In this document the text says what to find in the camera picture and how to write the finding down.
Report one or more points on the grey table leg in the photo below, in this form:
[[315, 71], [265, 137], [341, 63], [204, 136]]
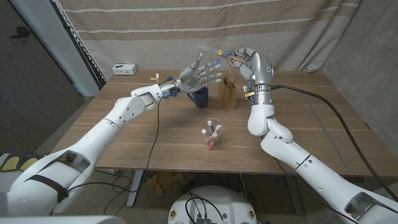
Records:
[[294, 199]]

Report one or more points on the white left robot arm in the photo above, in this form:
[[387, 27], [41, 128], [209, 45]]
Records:
[[102, 140]]

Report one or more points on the white table leg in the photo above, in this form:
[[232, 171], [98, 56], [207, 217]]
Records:
[[135, 189]]

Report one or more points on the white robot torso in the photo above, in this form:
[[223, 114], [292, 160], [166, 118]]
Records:
[[230, 205]]

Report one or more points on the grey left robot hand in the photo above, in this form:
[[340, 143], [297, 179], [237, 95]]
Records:
[[189, 79]]

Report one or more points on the white marker black band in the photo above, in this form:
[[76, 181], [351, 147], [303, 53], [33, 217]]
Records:
[[210, 127]]

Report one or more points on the white door frame post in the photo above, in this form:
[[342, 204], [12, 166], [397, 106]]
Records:
[[59, 46]]

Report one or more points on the white power strip box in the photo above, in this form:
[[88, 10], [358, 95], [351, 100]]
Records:
[[124, 69]]

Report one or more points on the beige striped curtain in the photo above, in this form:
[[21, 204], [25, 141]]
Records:
[[140, 43]]

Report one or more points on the navy blue mug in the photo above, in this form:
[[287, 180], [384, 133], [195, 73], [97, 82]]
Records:
[[202, 99]]

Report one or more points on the white marker red cap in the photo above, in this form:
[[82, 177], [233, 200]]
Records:
[[217, 128]]

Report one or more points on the clear plastic cup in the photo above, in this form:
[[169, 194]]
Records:
[[203, 124]]

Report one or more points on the brown paper bag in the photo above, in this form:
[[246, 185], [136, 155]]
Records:
[[227, 96]]

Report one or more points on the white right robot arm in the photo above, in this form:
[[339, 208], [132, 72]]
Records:
[[311, 168]]

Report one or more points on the pile of wooden blocks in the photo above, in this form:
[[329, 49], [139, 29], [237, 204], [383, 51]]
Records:
[[164, 180]]

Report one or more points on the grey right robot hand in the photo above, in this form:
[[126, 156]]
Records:
[[259, 70]]

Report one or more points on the white capped marker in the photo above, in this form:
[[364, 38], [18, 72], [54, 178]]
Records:
[[204, 132]]

